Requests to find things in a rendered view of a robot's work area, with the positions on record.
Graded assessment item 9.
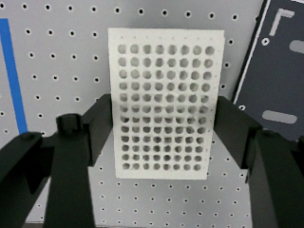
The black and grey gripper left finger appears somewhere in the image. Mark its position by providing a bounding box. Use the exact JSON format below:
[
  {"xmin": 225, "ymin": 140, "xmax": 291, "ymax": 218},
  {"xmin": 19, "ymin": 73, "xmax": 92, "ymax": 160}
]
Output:
[{"xmin": 0, "ymin": 94, "xmax": 113, "ymax": 228}]

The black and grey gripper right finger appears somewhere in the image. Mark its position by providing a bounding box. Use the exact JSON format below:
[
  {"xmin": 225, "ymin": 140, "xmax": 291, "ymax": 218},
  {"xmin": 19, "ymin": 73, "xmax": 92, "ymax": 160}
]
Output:
[{"xmin": 213, "ymin": 96, "xmax": 304, "ymax": 228}]

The blue tape outline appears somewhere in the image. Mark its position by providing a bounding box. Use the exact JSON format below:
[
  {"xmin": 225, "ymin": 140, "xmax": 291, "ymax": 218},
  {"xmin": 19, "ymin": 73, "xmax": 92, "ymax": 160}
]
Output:
[{"xmin": 0, "ymin": 18, "xmax": 29, "ymax": 134}]

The white well plate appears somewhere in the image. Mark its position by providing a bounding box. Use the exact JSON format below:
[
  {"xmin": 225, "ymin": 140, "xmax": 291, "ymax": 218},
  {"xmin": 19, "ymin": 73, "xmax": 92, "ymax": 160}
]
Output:
[{"xmin": 108, "ymin": 28, "xmax": 225, "ymax": 180}]

